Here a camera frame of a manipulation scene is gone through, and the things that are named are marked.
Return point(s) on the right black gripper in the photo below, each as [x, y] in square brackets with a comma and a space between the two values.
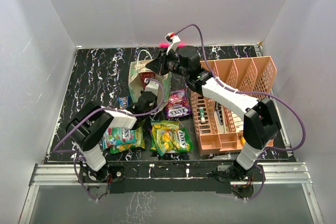
[159, 65]

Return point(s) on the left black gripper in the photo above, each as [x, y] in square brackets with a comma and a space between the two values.
[154, 106]

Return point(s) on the red snack packet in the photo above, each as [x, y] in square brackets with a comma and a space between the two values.
[146, 75]

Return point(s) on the green white paper bag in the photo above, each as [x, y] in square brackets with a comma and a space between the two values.
[138, 72]

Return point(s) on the blue snack packet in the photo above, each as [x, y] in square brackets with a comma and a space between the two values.
[124, 102]

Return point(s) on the purple snack box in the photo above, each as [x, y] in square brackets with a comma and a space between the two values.
[178, 104]

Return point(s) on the green fox's candy bag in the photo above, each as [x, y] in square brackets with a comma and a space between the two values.
[139, 143]
[157, 143]
[176, 139]

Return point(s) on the teal snack packet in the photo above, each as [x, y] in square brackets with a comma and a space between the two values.
[118, 136]

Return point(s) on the orange plastic desk organizer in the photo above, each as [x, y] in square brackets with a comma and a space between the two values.
[218, 117]

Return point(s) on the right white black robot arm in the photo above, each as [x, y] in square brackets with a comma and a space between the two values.
[261, 120]

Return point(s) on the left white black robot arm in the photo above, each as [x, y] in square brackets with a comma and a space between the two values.
[88, 127]

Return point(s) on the green white glue stick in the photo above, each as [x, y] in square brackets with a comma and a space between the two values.
[202, 115]

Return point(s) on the yellow block in organizer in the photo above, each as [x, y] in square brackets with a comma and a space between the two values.
[242, 140]

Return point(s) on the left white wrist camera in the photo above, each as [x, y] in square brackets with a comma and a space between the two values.
[151, 86]

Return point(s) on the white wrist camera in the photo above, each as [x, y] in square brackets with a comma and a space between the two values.
[151, 86]
[173, 41]

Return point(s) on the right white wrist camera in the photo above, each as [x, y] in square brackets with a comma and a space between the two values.
[173, 41]

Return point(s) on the black mounting base plate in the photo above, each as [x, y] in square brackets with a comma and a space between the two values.
[170, 176]

